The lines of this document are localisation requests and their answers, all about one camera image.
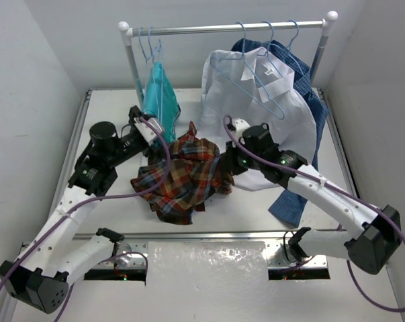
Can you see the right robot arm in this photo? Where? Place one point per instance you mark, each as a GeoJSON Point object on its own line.
{"type": "Point", "coordinates": [369, 236]}

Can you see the red plaid shirt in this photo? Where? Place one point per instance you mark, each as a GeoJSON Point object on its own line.
{"type": "Point", "coordinates": [195, 175]}

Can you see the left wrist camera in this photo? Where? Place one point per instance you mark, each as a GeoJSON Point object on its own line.
{"type": "Point", "coordinates": [150, 129]}

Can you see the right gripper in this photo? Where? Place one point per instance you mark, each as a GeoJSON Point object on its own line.
{"type": "Point", "coordinates": [229, 158]}

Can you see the white clothes rack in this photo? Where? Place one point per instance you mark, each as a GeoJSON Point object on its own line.
{"type": "Point", "coordinates": [128, 34]}

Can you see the blue checked shirt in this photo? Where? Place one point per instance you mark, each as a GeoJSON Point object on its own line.
{"type": "Point", "coordinates": [289, 206]}

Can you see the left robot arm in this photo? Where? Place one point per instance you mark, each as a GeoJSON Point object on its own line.
{"type": "Point", "coordinates": [42, 275]}

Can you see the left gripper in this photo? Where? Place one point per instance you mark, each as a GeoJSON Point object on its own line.
{"type": "Point", "coordinates": [135, 116]}

